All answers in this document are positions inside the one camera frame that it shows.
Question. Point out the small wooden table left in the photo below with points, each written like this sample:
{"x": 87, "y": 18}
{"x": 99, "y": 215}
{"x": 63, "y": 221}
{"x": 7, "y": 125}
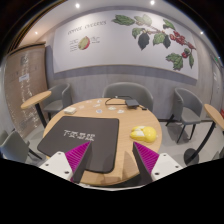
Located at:
{"x": 35, "y": 101}

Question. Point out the black device box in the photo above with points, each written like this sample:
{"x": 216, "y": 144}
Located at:
{"x": 132, "y": 103}

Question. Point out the grey chair behind table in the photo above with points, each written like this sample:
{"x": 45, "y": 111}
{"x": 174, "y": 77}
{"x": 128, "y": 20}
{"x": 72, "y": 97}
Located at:
{"x": 129, "y": 90}

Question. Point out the small white box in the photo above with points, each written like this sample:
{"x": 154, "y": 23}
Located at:
{"x": 70, "y": 110}

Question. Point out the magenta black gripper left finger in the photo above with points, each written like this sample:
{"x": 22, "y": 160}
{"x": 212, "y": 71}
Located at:
{"x": 70, "y": 165}

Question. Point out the grey chair right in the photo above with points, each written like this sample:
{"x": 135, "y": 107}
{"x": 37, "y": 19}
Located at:
{"x": 187, "y": 109}

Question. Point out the grey chair left back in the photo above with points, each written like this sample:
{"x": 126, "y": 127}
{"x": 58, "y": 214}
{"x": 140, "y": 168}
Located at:
{"x": 59, "y": 99}

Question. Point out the coffee plant wall poster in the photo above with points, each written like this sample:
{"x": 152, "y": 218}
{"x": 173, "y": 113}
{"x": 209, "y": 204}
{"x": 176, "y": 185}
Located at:
{"x": 125, "y": 37}

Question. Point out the grey chair near left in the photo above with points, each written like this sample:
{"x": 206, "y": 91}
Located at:
{"x": 14, "y": 148}

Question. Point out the round wooden table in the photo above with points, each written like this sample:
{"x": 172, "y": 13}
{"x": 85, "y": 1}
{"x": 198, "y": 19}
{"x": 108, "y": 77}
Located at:
{"x": 125, "y": 166}

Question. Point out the yellow computer mouse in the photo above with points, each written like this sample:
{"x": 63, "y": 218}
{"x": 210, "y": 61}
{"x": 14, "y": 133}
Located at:
{"x": 144, "y": 133}

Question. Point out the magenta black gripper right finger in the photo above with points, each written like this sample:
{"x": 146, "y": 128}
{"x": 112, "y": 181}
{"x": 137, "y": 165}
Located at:
{"x": 153, "y": 166}

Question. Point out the black mouse pad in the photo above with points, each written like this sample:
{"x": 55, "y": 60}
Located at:
{"x": 72, "y": 131}

